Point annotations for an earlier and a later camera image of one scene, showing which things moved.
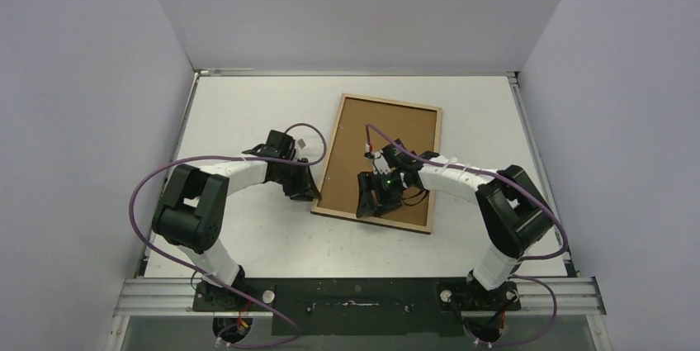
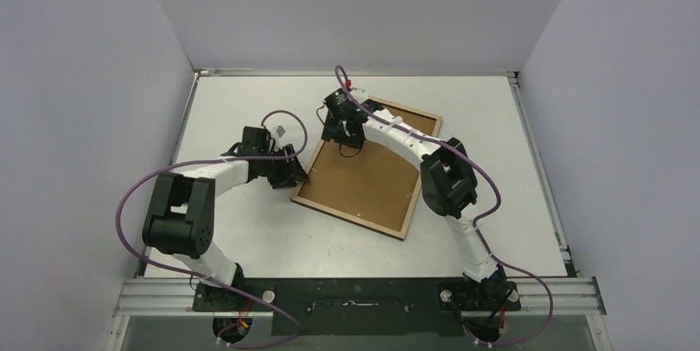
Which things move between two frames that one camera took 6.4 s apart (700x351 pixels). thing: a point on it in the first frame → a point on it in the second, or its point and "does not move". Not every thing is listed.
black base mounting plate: (358, 307) does not move
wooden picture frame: (370, 171) does not move
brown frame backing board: (373, 169) does not move
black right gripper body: (373, 188) → (343, 130)
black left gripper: (305, 189) → (291, 173)
